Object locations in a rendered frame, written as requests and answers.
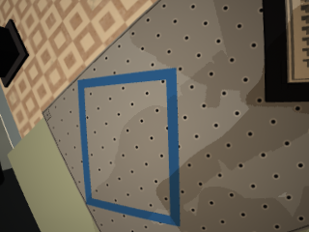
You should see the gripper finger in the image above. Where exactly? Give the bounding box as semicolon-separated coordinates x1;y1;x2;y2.
0;162;5;186

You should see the blue tape outline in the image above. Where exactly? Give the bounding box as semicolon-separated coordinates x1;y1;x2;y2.
77;68;180;226

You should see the beige well plate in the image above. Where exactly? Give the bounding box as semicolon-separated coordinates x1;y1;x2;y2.
285;0;309;83

